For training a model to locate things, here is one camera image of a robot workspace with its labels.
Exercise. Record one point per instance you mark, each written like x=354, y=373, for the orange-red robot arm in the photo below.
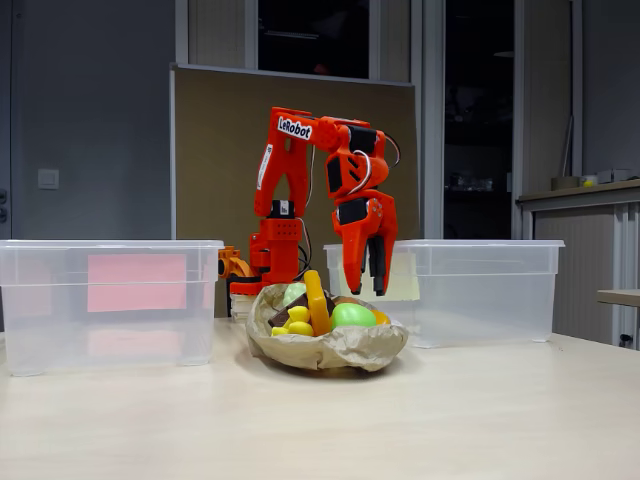
x=280, y=165

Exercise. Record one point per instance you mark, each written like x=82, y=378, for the pink paper label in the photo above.
x=135, y=282

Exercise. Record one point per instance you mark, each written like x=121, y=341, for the orange toy waffle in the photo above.
x=317, y=305

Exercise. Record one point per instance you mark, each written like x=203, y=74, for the brown pin board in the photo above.
x=220, y=150

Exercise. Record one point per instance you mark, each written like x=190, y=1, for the wooden base block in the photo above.
x=242, y=306

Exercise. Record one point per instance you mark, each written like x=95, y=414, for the crumpled brown paper bag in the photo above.
x=340, y=347

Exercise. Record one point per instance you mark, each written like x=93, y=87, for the white light switch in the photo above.
x=48, y=179

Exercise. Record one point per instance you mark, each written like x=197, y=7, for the light orange printed part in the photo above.
x=232, y=262

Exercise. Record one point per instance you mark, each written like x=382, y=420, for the clear plastic bin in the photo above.
x=50, y=330
x=490, y=300

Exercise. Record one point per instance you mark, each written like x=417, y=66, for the orange-red gripper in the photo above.
x=361, y=225

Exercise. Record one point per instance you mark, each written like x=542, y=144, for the yellow-green paper label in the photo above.
x=405, y=285

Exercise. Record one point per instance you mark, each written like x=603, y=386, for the grey shutter cabinet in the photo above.
x=575, y=250

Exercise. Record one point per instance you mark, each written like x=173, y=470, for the yellow toy bananas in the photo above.
x=300, y=320

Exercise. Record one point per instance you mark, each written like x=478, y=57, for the small side table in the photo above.
x=620, y=297

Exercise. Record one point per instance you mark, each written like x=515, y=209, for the light green toy grapes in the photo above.
x=294, y=294

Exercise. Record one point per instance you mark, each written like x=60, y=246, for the brown toy chocolate bar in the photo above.
x=285, y=315

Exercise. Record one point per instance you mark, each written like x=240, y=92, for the green toy apple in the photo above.
x=352, y=316

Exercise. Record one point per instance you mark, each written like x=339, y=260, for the orange toy croissant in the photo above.
x=382, y=317

